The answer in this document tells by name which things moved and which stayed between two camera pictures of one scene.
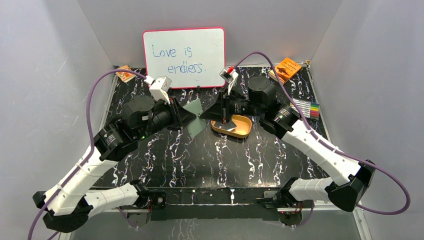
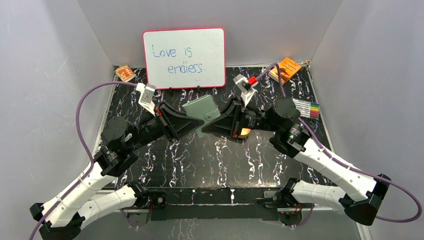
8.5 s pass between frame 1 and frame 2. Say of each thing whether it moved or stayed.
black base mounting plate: stayed
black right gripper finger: moved
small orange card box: stayed
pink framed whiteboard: stayed
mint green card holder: moved
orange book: stayed
